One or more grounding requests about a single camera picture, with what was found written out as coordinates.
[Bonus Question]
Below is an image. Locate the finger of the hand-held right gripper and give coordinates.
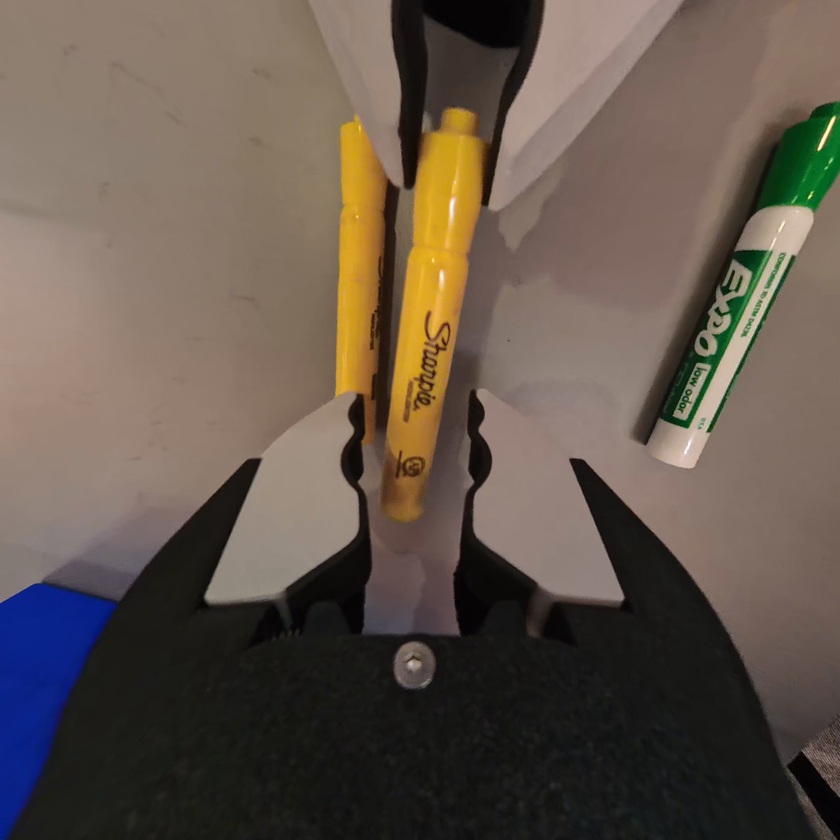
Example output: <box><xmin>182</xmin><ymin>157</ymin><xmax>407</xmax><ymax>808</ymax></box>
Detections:
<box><xmin>308</xmin><ymin>0</ymin><xmax>431</xmax><ymax>193</ymax></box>
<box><xmin>482</xmin><ymin>0</ymin><xmax>685</xmax><ymax>212</ymax></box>

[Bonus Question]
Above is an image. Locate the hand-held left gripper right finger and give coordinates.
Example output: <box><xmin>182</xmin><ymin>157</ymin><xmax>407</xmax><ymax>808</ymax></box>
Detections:
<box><xmin>458</xmin><ymin>388</ymin><xmax>626</xmax><ymax>608</ymax></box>

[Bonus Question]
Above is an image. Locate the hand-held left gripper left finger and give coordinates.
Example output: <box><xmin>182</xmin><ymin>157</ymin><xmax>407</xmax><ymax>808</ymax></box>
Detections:
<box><xmin>203</xmin><ymin>392</ymin><xmax>373</xmax><ymax>608</ymax></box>

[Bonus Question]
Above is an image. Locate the yellow highlighter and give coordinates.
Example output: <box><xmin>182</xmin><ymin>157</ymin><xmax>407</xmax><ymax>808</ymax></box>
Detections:
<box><xmin>335</xmin><ymin>117</ymin><xmax>389</xmax><ymax>446</ymax></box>
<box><xmin>381</xmin><ymin>108</ymin><xmax>492</xmax><ymax>524</ymax></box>

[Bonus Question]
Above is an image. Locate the green white dry-erase marker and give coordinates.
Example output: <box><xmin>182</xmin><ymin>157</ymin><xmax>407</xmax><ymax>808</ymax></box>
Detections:
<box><xmin>645</xmin><ymin>100</ymin><xmax>840</xmax><ymax>469</ymax></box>

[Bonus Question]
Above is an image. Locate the blue plastic bin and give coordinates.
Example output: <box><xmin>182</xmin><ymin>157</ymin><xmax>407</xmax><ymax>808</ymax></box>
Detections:
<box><xmin>0</xmin><ymin>583</ymin><xmax>120</xmax><ymax>824</ymax></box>

